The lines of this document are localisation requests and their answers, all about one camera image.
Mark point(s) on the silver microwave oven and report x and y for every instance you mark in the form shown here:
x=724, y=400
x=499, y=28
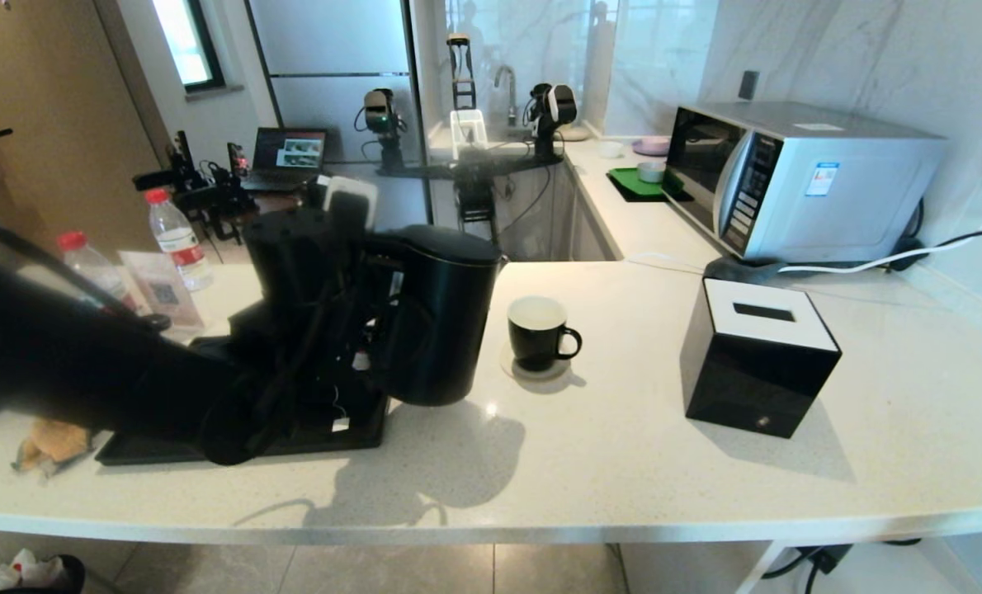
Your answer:
x=854, y=198

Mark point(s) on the black laptop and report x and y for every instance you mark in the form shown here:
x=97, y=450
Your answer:
x=287, y=155

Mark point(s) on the chrome faucet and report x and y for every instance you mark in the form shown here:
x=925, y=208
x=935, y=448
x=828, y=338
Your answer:
x=509, y=96

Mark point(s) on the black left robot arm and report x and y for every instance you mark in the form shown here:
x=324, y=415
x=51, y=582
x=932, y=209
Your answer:
x=62, y=355

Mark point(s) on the black electric kettle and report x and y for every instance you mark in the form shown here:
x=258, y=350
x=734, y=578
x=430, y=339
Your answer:
x=441, y=330

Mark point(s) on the black device green light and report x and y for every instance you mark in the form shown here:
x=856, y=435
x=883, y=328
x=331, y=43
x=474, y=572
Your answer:
x=381, y=113

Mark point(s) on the clear water bottle red cap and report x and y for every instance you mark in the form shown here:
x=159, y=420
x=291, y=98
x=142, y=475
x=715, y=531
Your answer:
x=95, y=272
x=179, y=243

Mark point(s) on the purple plate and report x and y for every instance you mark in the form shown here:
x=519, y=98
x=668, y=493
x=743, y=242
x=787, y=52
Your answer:
x=649, y=147

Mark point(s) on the black tissue box white lid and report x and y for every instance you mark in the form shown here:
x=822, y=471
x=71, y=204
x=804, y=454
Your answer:
x=747, y=379

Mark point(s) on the silver refrigerator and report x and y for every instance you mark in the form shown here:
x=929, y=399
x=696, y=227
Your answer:
x=334, y=49

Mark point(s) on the white bowl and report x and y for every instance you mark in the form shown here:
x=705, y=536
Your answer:
x=650, y=172

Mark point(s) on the mesh tea bag with tag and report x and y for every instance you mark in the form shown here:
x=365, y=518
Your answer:
x=342, y=424

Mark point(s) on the dark wall socket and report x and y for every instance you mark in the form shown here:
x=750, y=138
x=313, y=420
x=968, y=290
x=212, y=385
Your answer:
x=748, y=86

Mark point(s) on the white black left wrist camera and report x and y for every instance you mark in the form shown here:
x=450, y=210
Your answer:
x=355, y=198

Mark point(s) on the black framed window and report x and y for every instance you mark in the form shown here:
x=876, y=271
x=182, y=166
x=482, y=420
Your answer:
x=184, y=40

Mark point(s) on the brown wooden desk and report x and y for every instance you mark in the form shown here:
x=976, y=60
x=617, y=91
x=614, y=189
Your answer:
x=280, y=200

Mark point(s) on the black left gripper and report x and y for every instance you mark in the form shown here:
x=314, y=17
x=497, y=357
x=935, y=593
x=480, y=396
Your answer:
x=293, y=289

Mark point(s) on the green tray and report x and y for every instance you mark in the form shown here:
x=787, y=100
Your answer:
x=627, y=183

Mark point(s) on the black power supply brick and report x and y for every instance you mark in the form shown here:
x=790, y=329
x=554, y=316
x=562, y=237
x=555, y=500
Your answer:
x=823, y=558

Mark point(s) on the orange grey oven glove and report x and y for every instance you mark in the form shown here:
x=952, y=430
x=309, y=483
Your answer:
x=54, y=441

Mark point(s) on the round translucent coaster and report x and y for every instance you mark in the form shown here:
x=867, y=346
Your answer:
x=511, y=369

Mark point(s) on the small white cup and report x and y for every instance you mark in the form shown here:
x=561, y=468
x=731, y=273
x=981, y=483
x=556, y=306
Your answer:
x=611, y=150

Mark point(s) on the black trash bin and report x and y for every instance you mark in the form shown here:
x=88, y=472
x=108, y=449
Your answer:
x=66, y=573

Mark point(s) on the black mug white inside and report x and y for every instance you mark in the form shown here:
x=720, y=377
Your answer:
x=536, y=346

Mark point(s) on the black rig stand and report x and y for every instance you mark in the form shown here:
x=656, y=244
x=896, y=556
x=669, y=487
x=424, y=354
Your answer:
x=474, y=169

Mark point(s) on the black device white band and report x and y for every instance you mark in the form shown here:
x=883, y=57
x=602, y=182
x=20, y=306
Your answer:
x=553, y=107

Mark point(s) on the black serving tray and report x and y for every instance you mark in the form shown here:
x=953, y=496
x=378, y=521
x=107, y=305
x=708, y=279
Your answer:
x=371, y=431

